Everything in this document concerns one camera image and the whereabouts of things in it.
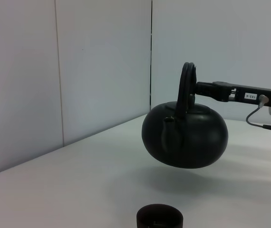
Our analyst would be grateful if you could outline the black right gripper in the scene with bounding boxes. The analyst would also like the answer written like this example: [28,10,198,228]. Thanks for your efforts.
[194,81,271,108]

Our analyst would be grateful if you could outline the black round teapot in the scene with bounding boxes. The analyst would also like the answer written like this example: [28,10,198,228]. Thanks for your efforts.
[141,62,229,170]

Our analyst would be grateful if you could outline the small black teacup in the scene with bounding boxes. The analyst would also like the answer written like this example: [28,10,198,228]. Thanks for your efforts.
[136,203,184,228]

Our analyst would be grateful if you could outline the right gripper cable connector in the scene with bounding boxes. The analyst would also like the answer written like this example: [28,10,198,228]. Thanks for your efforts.
[245,95,271,137]

